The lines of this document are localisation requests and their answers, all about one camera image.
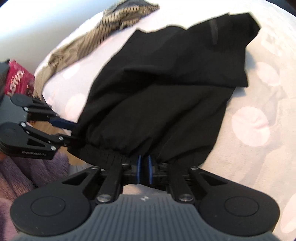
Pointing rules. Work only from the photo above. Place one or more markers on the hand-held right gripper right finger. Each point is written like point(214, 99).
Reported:
point(149, 166)

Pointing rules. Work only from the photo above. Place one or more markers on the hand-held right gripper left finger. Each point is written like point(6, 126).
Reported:
point(138, 166)

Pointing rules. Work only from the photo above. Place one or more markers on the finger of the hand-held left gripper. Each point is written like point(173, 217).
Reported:
point(62, 139)
point(64, 124)

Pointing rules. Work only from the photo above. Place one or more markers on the black pants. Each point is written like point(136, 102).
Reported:
point(161, 92)

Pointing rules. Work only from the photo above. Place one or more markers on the red packet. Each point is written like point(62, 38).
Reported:
point(18, 78)

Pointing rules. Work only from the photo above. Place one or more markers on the purple fuzzy cloth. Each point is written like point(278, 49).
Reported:
point(23, 180)

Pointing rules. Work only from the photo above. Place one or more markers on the beige striped shirt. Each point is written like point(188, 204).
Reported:
point(92, 41)

